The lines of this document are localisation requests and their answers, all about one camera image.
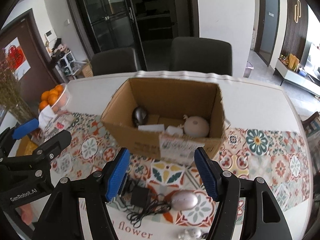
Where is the dried flower bouquet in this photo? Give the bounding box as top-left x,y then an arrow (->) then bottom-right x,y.
0,49 -> 35,124

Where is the white battery charger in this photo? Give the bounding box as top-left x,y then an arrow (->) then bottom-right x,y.
138,124 -> 165,132

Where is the black charger with cable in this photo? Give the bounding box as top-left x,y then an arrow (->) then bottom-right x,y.
121,178 -> 171,228

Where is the dark glass cabinet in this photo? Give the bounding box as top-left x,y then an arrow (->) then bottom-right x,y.
67,0 -> 200,71

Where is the patterned tissue pack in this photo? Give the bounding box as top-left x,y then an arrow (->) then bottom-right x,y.
39,106 -> 75,141

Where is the person's hand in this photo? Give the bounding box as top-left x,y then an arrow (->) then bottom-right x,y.
20,203 -> 34,226

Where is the white tv console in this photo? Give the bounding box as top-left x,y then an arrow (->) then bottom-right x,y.
273,55 -> 319,97

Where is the patterned table runner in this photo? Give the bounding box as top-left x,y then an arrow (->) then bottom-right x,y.
52,113 -> 311,227

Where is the dark round earbuds case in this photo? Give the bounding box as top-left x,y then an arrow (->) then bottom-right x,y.
132,106 -> 148,127

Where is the dark dining chair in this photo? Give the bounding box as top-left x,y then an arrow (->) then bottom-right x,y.
90,47 -> 138,76
169,37 -> 233,76

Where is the white shoe rack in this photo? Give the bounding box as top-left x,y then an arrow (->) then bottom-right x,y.
49,38 -> 75,77

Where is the basket of oranges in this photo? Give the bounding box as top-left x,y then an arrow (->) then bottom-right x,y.
38,83 -> 71,113

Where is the right dark dining chair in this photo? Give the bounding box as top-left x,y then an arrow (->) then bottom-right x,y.
169,37 -> 233,76

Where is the left dark dining chair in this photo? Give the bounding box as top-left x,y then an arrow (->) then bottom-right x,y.
90,47 -> 138,76

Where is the white astronaut figurine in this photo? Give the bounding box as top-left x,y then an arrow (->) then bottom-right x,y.
178,228 -> 202,240

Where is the brown cardboard box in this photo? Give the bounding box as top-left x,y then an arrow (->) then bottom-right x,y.
101,78 -> 225,165

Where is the pink round deer toy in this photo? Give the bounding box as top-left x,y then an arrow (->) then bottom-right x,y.
183,115 -> 210,138

